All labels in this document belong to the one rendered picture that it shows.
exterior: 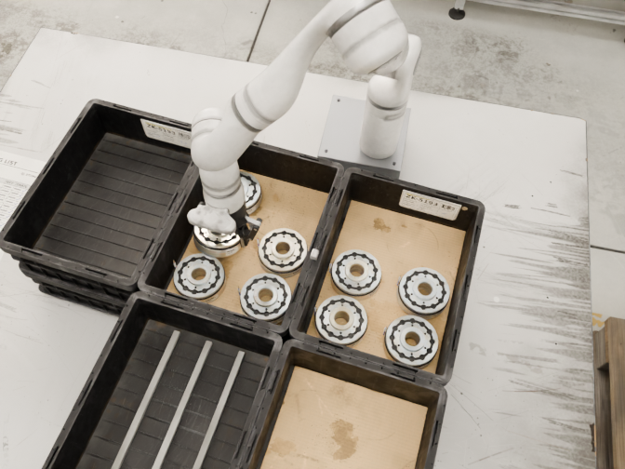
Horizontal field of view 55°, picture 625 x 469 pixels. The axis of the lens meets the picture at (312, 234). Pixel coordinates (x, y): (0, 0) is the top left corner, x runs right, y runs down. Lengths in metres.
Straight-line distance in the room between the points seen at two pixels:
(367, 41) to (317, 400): 0.66
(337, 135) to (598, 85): 1.76
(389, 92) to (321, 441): 0.71
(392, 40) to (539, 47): 2.31
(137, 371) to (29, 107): 0.89
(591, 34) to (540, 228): 1.81
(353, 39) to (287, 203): 0.60
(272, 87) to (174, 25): 2.16
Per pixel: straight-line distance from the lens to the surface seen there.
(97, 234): 1.36
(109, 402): 1.21
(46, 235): 1.40
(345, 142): 1.47
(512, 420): 1.36
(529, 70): 2.97
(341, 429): 1.15
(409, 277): 1.23
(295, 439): 1.14
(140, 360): 1.22
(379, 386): 1.14
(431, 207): 1.30
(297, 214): 1.32
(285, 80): 0.88
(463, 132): 1.68
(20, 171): 1.69
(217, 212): 1.09
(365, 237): 1.30
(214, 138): 0.94
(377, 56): 0.80
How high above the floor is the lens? 1.95
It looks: 60 degrees down
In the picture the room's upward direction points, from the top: 3 degrees clockwise
